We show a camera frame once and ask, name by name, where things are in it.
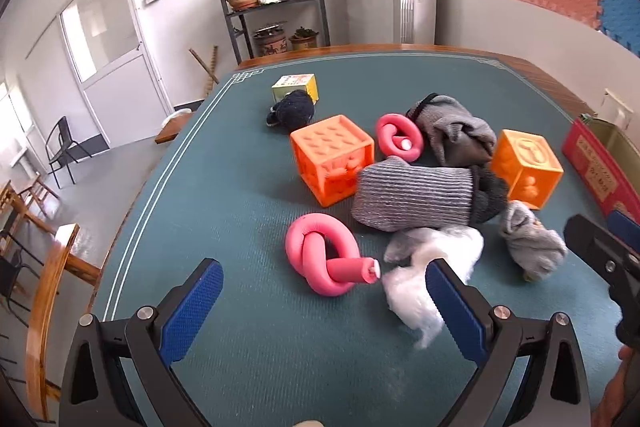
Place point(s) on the black metal plant shelf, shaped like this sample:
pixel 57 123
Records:
pixel 232 32

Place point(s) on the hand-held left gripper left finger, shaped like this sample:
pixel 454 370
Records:
pixel 192 307

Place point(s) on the deep orange embossed cube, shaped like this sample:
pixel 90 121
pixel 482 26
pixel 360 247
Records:
pixel 332 144

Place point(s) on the yellow printed box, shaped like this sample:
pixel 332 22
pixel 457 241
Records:
pixel 292 82

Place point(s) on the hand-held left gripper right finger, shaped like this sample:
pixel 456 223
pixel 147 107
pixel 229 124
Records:
pixel 452 307

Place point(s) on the red tin container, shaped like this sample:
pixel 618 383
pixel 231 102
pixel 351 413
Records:
pixel 595 167

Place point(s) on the white glass panel door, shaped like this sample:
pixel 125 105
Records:
pixel 115 72

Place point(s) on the navy knitted sock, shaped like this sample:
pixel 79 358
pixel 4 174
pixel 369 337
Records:
pixel 295 109

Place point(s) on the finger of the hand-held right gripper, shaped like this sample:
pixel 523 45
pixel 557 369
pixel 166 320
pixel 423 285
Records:
pixel 600 257
pixel 625 229

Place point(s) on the green table mat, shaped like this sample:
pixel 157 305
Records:
pixel 225 187

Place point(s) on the light grey sock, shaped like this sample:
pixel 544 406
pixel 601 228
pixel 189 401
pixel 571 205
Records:
pixel 532 242

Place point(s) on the black metal chair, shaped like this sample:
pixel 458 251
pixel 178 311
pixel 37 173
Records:
pixel 65 147

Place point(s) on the curved wooden chair back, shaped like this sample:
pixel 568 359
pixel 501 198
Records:
pixel 47 297

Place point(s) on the grey striped sock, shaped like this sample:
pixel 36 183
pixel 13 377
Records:
pixel 410 194

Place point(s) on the small pink knotted foam tube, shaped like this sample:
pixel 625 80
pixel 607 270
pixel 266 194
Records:
pixel 387 127

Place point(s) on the person's right hand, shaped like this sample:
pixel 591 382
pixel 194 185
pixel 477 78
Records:
pixel 612 397

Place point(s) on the wooden stool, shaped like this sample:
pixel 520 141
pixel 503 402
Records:
pixel 172 129

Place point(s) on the small potted succulent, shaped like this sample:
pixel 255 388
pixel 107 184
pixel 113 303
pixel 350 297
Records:
pixel 303 41

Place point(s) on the wooden stick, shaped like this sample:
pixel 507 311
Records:
pixel 204 67

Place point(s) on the light orange embossed cube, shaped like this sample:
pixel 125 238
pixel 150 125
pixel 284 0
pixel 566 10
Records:
pixel 527 157

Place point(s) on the grey sock dark cuff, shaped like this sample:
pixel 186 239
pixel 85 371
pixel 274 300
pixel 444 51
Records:
pixel 455 132

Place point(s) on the brown decorated ceramic pot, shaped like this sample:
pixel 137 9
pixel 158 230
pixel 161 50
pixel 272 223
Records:
pixel 270 42

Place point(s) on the large pink knotted foam tube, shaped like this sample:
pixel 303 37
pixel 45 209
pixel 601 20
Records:
pixel 310 232

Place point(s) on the blue foam mat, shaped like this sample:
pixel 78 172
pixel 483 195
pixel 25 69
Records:
pixel 622 2

